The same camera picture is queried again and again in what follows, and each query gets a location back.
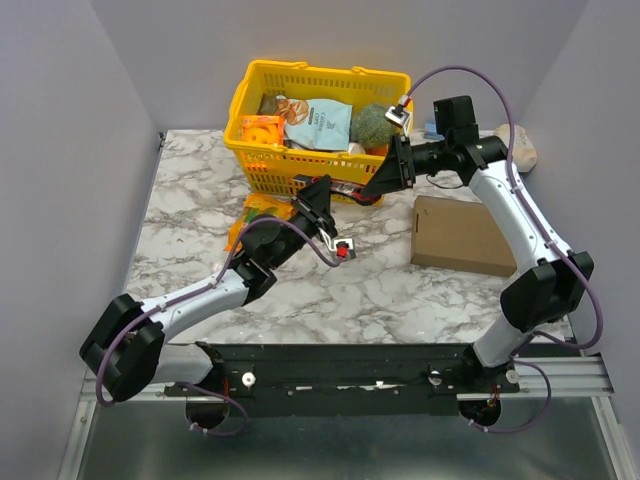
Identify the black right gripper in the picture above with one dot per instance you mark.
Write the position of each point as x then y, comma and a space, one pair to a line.
404, 161

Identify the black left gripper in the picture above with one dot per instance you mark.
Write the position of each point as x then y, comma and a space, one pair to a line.
314, 202

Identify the red black utility knife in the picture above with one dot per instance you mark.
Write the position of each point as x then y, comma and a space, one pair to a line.
349, 192

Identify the brown cardboard express box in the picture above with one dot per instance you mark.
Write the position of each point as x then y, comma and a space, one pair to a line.
458, 235

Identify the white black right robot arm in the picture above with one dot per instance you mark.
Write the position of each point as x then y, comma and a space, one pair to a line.
550, 274

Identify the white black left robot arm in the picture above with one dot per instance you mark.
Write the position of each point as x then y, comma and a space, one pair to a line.
124, 347

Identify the orange snack box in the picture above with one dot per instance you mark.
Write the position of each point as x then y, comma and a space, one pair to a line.
262, 129

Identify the orange fruit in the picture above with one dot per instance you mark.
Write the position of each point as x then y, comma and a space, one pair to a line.
378, 151

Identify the white cup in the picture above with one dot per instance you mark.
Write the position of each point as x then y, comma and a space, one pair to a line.
355, 149

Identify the blue flat package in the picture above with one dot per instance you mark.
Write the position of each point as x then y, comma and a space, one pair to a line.
431, 133

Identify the green netted melon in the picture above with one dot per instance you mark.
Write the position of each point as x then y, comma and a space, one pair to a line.
369, 127

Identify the orange gummy candy bag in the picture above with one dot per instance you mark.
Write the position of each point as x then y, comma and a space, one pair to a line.
257, 205

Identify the light blue cassava chips bag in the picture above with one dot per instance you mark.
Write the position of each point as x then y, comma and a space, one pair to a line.
316, 124

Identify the yellow plastic shopping basket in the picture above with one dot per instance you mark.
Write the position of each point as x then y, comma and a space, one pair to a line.
271, 169

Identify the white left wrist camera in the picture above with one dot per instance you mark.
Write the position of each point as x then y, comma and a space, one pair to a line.
341, 248

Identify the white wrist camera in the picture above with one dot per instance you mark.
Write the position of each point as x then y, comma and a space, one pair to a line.
401, 115
341, 248

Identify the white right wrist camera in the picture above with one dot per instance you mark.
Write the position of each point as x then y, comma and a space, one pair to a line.
401, 115

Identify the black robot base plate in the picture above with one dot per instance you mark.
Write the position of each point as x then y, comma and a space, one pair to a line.
272, 380

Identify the aluminium frame rail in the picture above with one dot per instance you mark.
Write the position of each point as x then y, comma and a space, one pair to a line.
578, 438

